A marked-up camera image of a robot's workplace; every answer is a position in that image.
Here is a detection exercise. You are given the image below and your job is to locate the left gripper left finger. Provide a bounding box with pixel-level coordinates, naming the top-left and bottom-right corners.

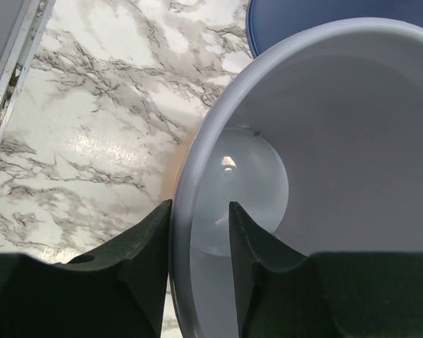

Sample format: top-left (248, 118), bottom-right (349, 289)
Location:
top-left (0, 200), bottom-right (172, 337)

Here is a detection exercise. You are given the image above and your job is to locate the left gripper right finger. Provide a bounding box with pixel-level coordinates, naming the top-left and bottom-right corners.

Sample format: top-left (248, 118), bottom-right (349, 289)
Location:
top-left (229, 202), bottom-right (423, 337)

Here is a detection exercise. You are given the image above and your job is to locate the orange plastic bucket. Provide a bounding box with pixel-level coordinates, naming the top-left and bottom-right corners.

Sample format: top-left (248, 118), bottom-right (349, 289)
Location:
top-left (161, 132), bottom-right (197, 201)

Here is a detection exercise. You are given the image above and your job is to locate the grey-blue plastic bucket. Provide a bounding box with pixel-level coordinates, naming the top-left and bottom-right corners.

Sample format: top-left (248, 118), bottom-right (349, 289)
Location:
top-left (170, 18), bottom-right (423, 337)

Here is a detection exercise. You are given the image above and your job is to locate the blue plastic bucket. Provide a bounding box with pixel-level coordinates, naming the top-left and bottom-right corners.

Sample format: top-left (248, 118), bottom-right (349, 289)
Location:
top-left (246, 0), bottom-right (423, 58)

